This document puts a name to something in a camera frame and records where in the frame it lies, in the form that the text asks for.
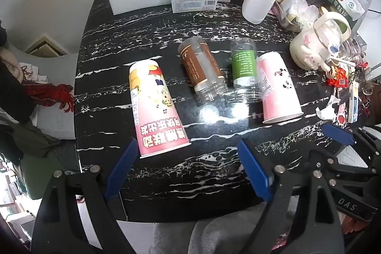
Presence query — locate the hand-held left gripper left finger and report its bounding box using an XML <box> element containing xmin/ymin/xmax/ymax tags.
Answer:
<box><xmin>30</xmin><ymin>137</ymin><xmax>140</xmax><ymax>254</ymax></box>

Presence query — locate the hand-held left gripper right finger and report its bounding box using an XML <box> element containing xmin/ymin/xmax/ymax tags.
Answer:
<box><xmin>237</xmin><ymin>139</ymin><xmax>343</xmax><ymax>254</ymax></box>

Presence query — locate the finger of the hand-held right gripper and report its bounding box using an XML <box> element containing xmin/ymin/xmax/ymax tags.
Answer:
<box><xmin>308</xmin><ymin>148</ymin><xmax>381</xmax><ymax>192</ymax></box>
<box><xmin>321</xmin><ymin>122</ymin><xmax>381</xmax><ymax>167</ymax></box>

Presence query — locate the pink cartoon paper cup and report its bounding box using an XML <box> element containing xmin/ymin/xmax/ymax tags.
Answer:
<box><xmin>129</xmin><ymin>60</ymin><xmax>192</xmax><ymax>159</ymax></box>

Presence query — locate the pink panda paper cup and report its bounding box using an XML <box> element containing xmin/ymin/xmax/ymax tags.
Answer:
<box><xmin>256</xmin><ymin>52</ymin><xmax>304</xmax><ymax>124</ymax></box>

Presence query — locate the crumpled white paper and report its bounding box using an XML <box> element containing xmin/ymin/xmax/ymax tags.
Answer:
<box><xmin>316</xmin><ymin>95</ymin><xmax>341</xmax><ymax>120</ymax></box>

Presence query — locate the small white blue box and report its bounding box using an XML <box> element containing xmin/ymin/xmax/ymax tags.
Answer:
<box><xmin>346</xmin><ymin>84</ymin><xmax>362</xmax><ymax>124</ymax></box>

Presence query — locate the red charm key bunch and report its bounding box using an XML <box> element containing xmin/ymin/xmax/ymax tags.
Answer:
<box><xmin>327</xmin><ymin>59</ymin><xmax>372</xmax><ymax>118</ymax></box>

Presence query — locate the dark green cloth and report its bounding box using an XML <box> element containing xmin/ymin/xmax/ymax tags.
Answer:
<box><xmin>0</xmin><ymin>120</ymin><xmax>78</xmax><ymax>201</ymax></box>

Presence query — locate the cream ceramic mug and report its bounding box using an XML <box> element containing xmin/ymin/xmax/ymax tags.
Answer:
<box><xmin>289</xmin><ymin>16</ymin><xmax>338</xmax><ymax>72</ymax></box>

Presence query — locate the red plaid scarf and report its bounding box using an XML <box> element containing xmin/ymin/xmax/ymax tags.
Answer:
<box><xmin>23</xmin><ymin>83</ymin><xmax>75</xmax><ymax>113</ymax></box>

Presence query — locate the clear jar green label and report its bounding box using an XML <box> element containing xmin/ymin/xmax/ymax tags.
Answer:
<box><xmin>231</xmin><ymin>37</ymin><xmax>263</xmax><ymax>104</ymax></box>

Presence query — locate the clear jar brown label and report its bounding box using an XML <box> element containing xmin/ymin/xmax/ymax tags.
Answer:
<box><xmin>178</xmin><ymin>36</ymin><xmax>230</xmax><ymax>103</ymax></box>

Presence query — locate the clear plastic bag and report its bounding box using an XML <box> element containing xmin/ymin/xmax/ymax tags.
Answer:
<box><xmin>276</xmin><ymin>0</ymin><xmax>321</xmax><ymax>33</ymax></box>

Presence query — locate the black garment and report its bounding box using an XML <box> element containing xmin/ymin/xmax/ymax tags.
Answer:
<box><xmin>0</xmin><ymin>20</ymin><xmax>38</xmax><ymax>125</ymax></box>

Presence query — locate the white printed cloth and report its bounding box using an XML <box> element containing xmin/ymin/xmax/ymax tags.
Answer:
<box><xmin>17</xmin><ymin>62</ymin><xmax>49</xmax><ymax>84</ymax></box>

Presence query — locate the beige framed panel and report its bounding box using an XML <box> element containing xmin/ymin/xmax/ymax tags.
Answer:
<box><xmin>24</xmin><ymin>33</ymin><xmax>70</xmax><ymax>58</ymax></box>

